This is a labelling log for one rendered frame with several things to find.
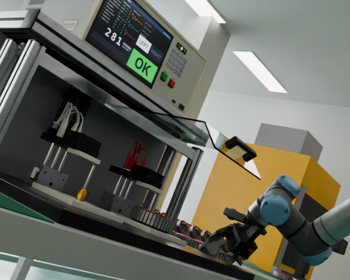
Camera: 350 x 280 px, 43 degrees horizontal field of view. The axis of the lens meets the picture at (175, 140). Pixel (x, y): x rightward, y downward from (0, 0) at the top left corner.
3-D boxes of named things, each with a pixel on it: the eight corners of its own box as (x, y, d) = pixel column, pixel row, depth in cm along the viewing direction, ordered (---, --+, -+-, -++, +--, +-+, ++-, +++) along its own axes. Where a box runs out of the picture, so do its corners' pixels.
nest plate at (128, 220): (185, 246, 113) (187, 241, 113) (149, 233, 102) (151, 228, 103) (145, 228, 123) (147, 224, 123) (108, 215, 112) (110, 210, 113)
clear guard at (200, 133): (260, 180, 119) (268, 159, 120) (214, 148, 102) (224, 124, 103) (173, 156, 141) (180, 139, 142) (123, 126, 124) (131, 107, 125)
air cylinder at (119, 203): (126, 220, 124) (134, 202, 124) (108, 214, 118) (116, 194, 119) (114, 215, 127) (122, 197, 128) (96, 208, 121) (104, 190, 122)
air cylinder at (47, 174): (59, 196, 106) (69, 174, 107) (34, 186, 101) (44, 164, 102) (48, 191, 109) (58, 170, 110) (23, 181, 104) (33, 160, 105)
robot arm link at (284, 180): (280, 176, 122) (282, 169, 130) (254, 203, 126) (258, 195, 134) (302, 195, 121) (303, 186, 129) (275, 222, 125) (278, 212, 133)
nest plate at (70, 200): (122, 224, 96) (124, 218, 96) (70, 205, 85) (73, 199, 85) (81, 205, 106) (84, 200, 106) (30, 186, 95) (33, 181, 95)
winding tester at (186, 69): (184, 119, 135) (208, 60, 139) (79, 43, 104) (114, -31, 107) (105, 104, 161) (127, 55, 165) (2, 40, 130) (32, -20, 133)
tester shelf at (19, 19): (205, 147, 141) (210, 134, 141) (30, 28, 91) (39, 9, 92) (116, 126, 170) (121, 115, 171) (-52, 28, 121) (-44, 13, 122)
